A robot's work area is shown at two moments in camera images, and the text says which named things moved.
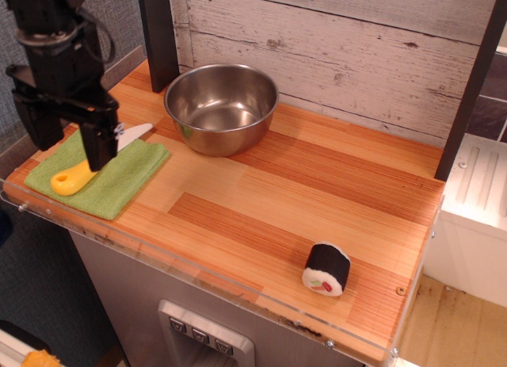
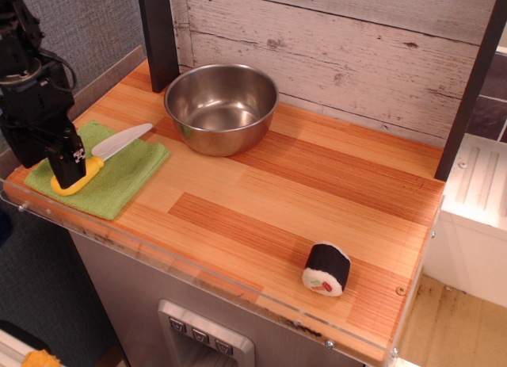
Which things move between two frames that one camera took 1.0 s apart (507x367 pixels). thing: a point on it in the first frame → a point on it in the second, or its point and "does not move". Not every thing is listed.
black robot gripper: [69, 78] → [36, 115]
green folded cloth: [108, 192] does not move
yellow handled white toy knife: [70, 181] does not move
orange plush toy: [40, 358] does not move
